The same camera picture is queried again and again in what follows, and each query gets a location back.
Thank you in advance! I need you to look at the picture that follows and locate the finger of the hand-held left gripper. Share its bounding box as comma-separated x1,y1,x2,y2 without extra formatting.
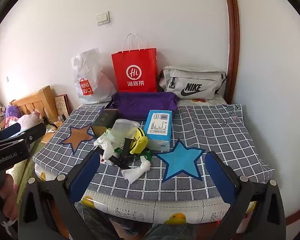
5,123,47,146
0,123,21,142

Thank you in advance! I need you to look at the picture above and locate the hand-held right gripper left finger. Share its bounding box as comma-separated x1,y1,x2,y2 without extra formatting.
18,151,102,240

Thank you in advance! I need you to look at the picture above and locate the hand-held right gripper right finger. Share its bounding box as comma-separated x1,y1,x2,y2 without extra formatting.
204,151,287,240

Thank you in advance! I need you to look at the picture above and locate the black watch strap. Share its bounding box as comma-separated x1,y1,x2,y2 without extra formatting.
122,137,132,158
107,155,131,170

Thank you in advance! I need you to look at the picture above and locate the light green wipes pack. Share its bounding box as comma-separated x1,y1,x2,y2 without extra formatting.
101,127,115,141

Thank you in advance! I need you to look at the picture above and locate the clear plastic bag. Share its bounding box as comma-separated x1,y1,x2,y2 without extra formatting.
111,119,140,147

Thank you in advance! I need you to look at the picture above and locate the yellow pouch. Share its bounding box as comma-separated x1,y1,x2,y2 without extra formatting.
129,127,148,154

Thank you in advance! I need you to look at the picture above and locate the green foil packet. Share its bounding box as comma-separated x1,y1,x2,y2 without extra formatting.
114,147,153,160

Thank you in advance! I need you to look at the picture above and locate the person's left hand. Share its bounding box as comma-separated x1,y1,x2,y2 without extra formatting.
0,174,18,220

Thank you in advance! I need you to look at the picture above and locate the pink white pillow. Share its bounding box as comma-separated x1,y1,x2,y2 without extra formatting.
15,112,44,130

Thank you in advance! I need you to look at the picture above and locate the purple plush toy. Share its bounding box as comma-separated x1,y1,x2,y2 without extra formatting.
5,105,23,120

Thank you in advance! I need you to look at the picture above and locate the wooden headboard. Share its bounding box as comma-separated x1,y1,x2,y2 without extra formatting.
10,85,59,125

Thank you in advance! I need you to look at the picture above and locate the framed picture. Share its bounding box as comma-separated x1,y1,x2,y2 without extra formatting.
54,94,71,120

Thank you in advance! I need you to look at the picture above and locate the grey plaid star blanket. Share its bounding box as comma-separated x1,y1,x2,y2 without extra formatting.
32,104,275,202

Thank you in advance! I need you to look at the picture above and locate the dark box with gold end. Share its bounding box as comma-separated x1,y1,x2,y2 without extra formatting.
91,110,118,137

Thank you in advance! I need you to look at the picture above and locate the blue tissue pack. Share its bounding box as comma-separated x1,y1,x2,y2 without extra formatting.
143,110,173,152

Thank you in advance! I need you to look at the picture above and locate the white plastic bag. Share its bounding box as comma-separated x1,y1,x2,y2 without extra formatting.
71,48,117,105

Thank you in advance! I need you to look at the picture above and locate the purple cloth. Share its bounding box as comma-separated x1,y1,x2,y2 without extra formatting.
107,92,178,120

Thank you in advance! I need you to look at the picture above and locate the grey waist bag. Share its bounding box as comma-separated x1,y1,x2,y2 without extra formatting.
158,66,227,100

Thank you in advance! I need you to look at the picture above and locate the red paper bag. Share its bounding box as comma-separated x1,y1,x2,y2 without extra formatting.
112,32,157,93

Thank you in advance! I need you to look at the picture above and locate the brown wooden post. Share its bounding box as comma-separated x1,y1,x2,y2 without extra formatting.
222,0,240,104

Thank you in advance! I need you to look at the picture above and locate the wall switch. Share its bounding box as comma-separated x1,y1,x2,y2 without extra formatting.
96,12,110,26

